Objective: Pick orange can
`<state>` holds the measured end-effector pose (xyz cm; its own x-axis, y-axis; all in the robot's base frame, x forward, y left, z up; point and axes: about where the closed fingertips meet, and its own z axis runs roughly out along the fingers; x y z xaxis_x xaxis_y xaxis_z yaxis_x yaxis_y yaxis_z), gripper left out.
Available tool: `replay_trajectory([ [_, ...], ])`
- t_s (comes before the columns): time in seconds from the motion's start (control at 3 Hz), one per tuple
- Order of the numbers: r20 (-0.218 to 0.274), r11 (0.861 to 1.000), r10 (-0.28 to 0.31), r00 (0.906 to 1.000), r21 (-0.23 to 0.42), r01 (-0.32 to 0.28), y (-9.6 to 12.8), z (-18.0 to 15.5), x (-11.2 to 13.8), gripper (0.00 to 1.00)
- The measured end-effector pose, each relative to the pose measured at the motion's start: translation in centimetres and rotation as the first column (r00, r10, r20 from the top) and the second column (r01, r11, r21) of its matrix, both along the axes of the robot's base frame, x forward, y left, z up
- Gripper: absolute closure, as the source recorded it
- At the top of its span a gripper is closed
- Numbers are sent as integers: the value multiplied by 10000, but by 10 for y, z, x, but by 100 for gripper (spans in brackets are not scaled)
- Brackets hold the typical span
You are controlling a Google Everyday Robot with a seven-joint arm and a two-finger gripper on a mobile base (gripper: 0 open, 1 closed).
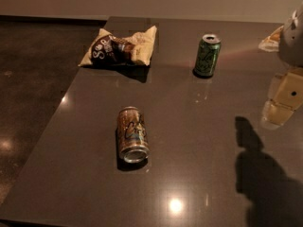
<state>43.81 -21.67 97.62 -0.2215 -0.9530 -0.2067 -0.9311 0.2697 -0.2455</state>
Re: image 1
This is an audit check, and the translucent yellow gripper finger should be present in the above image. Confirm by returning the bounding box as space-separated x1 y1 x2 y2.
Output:
261 67 303 130

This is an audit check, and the orange soda can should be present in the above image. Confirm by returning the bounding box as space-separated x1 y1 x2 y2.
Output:
116 107 150 164

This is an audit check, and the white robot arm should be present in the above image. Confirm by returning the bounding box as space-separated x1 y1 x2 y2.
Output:
258 4 303 130

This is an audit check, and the green soda can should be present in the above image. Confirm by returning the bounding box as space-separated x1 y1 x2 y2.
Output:
193 34 221 78

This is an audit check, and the snack bag at right edge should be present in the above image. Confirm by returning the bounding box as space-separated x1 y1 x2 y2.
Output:
258 26 283 52

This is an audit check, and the brown and cream chip bag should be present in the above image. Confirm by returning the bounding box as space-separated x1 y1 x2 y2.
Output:
79 26 157 67

